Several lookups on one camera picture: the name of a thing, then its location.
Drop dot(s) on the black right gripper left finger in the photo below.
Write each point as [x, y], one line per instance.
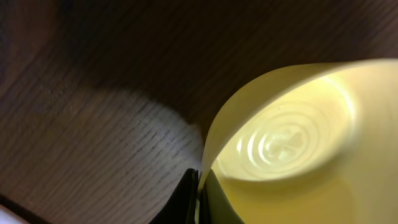
[180, 207]

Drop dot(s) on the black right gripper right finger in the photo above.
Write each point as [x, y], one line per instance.
[213, 205]

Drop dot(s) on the yellow plastic bowl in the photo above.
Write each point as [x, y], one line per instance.
[313, 143]

